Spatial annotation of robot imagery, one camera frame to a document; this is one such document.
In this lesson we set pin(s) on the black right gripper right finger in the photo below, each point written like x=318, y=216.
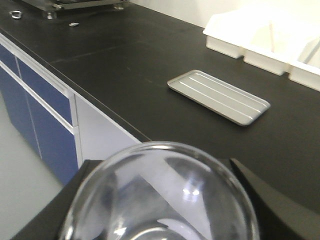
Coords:
x=301, y=220

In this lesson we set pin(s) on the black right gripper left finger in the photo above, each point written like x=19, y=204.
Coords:
x=47, y=224

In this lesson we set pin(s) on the blue cabinet door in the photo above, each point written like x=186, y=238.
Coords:
x=43, y=132

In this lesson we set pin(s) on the blue cabinet drawer front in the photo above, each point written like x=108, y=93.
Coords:
x=50, y=94

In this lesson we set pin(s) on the white bin right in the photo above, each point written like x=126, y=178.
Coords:
x=305, y=70

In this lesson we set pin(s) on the white bin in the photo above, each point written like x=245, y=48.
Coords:
x=228, y=33
x=305, y=70
x=277, y=44

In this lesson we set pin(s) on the white bin middle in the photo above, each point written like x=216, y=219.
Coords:
x=277, y=44

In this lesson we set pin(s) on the white bin left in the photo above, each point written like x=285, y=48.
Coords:
x=228, y=33

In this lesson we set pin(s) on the small metal clip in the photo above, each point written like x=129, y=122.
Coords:
x=73, y=24

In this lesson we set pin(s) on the metal instrument base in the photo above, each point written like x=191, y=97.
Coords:
x=51, y=7

